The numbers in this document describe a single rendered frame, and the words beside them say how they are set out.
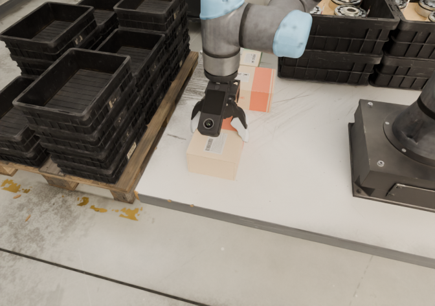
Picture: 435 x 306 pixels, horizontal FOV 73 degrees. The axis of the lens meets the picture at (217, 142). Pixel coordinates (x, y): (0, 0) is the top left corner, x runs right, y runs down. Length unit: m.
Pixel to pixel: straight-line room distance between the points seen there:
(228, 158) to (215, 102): 0.14
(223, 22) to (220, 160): 0.30
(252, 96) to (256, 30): 0.37
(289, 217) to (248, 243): 0.74
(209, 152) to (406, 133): 0.44
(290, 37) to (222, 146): 0.31
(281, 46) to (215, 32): 0.12
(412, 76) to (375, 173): 0.48
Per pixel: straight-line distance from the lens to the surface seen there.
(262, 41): 0.53
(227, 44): 0.56
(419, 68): 1.10
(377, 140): 0.77
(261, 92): 0.86
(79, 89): 1.45
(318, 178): 0.77
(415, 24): 1.00
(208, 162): 0.69
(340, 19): 0.93
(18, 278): 1.60
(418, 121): 0.76
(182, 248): 1.41
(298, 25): 0.52
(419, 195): 0.78
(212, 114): 0.60
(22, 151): 1.61
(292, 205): 0.71
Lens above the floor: 1.30
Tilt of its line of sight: 49 degrees down
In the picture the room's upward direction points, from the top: straight up
